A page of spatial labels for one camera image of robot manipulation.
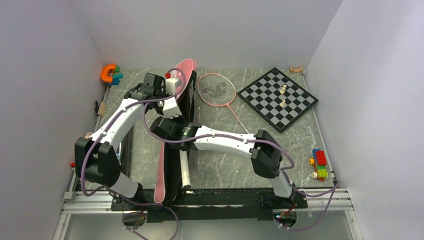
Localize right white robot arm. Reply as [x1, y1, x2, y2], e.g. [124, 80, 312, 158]
[149, 116, 295, 208]

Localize pink badminton racket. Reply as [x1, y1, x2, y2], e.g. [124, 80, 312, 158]
[179, 150, 191, 190]
[196, 72, 249, 134]

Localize black shuttlecock tube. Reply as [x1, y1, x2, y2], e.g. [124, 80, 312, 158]
[116, 139, 131, 175]

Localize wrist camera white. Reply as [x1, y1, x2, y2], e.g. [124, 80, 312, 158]
[164, 72, 182, 95]
[157, 97, 182, 119]

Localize white chess piece upper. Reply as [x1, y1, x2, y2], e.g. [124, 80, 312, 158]
[280, 84, 287, 95]

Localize black white chessboard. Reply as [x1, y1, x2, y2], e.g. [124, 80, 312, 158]
[237, 67, 319, 133]

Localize colourful toy brick stack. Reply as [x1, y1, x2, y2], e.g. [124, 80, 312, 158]
[308, 149, 329, 182]

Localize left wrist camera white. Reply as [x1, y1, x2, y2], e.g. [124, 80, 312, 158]
[164, 72, 182, 95]

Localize wooden arch block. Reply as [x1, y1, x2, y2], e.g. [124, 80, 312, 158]
[289, 66, 304, 74]

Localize pink racket bag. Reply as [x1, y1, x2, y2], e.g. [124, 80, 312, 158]
[153, 58, 197, 205]

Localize small wooden brush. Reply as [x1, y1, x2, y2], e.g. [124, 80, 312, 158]
[94, 100, 106, 116]

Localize beige handle tool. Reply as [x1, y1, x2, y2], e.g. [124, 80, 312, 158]
[84, 132, 93, 139]

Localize blue green toy blocks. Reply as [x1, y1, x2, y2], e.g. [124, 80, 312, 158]
[106, 65, 124, 86]

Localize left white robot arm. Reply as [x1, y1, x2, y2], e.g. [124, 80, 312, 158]
[74, 73, 167, 210]

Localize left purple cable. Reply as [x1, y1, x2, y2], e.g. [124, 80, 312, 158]
[80, 67, 186, 240]

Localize orange C toy block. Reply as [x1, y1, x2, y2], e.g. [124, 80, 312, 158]
[100, 64, 117, 84]

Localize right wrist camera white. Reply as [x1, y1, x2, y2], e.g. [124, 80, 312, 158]
[157, 97, 182, 119]

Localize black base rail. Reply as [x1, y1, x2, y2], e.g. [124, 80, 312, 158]
[111, 187, 308, 223]

